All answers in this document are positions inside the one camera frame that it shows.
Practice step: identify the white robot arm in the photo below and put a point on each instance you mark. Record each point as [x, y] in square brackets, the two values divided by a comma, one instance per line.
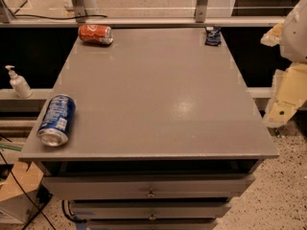
[293, 40]

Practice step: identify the blue rxbar blueberry wrapper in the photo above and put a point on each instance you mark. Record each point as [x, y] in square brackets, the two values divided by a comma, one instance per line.
[213, 36]

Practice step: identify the metal frame rail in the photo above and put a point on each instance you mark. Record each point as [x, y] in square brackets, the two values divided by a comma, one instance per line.
[138, 22]

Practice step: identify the orange soda can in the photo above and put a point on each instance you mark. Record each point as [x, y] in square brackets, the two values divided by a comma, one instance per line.
[99, 34]

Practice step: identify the cardboard box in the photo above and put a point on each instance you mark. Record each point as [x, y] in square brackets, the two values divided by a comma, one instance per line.
[17, 192]

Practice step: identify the white pump bottle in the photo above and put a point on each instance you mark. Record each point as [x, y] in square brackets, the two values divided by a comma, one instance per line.
[19, 84]

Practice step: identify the grey drawer cabinet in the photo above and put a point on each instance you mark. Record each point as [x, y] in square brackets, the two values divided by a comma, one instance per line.
[165, 133]

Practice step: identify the blue pepsi can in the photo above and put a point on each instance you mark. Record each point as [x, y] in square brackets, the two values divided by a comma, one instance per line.
[57, 120]

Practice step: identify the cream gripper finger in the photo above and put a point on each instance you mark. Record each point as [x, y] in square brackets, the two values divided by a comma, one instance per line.
[272, 36]
[289, 94]

